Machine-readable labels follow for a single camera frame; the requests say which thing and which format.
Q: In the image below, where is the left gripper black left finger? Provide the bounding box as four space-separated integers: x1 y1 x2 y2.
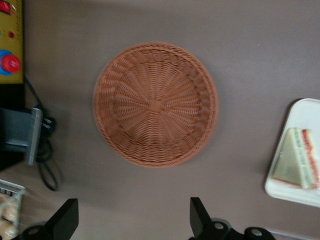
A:
16 198 80 240

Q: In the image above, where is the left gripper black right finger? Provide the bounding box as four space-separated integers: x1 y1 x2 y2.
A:
187 197 243 240

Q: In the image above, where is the triangle sandwich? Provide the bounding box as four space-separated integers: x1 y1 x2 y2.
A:
271 127 320 190

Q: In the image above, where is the round brown wicker basket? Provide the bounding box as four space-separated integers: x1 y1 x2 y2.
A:
92 41 220 169

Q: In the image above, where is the beige plastic serving tray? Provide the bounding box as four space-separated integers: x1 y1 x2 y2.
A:
264 97 320 209

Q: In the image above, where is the bagged bread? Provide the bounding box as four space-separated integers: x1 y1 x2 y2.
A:
0 192 20 240

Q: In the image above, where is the dark metal block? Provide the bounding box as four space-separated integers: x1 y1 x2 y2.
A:
0 108 34 151

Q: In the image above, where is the red emergency stop button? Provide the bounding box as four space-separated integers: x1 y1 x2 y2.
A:
0 49 22 76

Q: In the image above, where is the black control box yellow panel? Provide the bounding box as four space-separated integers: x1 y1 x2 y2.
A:
0 0 26 172

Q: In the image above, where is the white wire rack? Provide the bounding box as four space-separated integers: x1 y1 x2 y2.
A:
0 178 27 240

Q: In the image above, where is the black power cable with plug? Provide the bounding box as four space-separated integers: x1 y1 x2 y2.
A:
23 76 64 193

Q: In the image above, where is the grey metal bracket plate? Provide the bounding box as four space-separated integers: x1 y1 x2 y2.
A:
24 107 44 166

